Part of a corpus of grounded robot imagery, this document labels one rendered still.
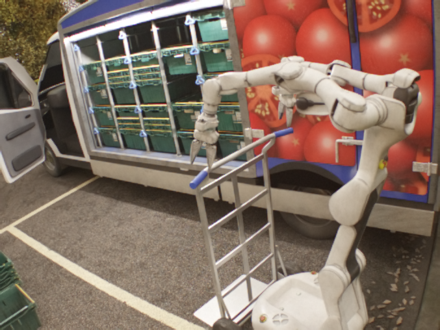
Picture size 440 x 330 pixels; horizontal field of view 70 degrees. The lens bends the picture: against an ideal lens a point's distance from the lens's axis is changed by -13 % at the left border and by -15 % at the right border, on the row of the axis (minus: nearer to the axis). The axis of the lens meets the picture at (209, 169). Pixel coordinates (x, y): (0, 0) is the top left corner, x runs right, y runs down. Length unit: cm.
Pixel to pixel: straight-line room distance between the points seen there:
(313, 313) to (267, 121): 147
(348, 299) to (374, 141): 90
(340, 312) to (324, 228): 144
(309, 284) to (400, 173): 99
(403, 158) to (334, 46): 88
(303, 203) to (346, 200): 154
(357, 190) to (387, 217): 142
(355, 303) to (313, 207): 119
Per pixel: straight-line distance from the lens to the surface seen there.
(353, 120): 113
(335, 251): 169
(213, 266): 207
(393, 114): 125
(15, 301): 332
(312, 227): 323
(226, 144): 333
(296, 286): 233
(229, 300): 274
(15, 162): 525
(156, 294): 295
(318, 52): 252
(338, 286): 174
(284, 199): 304
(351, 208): 146
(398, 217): 279
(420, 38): 236
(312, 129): 267
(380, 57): 241
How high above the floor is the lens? 189
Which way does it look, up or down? 23 degrees down
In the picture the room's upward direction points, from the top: 10 degrees counter-clockwise
